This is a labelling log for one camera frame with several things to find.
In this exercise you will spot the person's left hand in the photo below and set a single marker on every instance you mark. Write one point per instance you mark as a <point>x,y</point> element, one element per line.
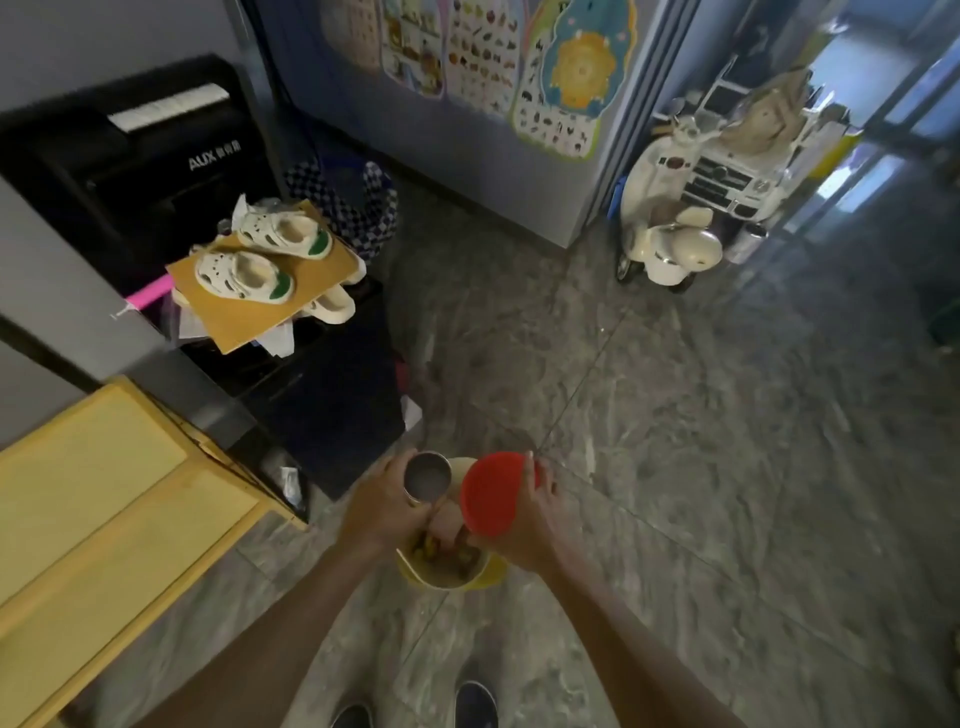
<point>379,517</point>

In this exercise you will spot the person's right shoe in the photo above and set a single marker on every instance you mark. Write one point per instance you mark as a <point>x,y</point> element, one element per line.
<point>476,706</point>

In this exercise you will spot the person's right forearm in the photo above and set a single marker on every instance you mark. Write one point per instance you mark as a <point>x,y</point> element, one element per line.
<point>637,652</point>

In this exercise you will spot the purple animal wall chart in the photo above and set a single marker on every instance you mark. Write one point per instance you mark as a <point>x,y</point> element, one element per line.
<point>412,52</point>

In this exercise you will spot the person's shoe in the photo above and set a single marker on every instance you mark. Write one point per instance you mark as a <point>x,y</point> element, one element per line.
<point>476,706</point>
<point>352,717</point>

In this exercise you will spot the beige cloth bag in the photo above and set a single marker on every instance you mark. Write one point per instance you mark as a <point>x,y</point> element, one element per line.
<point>769,116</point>

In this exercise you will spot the red lidded cup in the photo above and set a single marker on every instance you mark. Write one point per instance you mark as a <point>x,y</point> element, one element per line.
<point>495,491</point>

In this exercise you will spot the black air purifier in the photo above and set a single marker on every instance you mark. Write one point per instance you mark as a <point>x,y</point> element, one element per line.
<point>150,195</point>

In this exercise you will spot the white paper sheet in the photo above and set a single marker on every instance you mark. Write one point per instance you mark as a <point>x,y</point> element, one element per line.
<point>276,341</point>

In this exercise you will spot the brown cardboard sheet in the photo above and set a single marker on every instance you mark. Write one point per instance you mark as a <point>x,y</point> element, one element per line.
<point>247,319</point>

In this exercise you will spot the person's left shoe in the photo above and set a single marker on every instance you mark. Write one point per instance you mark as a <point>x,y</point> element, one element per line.
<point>352,717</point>

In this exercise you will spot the grey metal flask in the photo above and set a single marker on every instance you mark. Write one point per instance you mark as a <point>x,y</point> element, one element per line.
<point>746,241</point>

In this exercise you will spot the pink hand pump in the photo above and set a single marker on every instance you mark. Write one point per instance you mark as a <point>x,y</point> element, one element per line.
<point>150,292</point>

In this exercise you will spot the white waste bin yellow base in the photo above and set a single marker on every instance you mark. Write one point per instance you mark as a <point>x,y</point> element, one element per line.
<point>463,472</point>

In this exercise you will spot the person's left forearm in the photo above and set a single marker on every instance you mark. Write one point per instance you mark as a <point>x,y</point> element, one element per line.
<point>277,645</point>

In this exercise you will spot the checkered fabric bag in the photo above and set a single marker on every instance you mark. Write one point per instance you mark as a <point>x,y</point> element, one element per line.
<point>375,210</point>

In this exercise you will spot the white green-heeled child sandal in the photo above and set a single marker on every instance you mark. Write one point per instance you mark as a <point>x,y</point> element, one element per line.
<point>281,232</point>
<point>240,274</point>

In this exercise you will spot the yellow tin can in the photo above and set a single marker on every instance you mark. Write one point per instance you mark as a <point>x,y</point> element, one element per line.
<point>429,480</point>

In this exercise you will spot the yellow wooden small table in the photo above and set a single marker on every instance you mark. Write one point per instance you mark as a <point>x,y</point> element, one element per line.
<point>97,480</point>

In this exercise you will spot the beige animal wall chart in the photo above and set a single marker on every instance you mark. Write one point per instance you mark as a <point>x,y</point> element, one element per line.
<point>352,30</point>

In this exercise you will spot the black storage box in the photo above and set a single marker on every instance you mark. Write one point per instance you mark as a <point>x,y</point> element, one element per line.
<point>330,405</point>

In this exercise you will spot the white toy car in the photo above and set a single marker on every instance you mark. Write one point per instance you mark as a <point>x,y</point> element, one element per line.
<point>720,180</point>

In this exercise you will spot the light blue animal wall chart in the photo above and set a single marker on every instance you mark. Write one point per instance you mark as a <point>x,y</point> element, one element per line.
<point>484,60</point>

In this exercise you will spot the person's right hand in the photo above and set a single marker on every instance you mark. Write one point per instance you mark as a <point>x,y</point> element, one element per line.
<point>536,544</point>

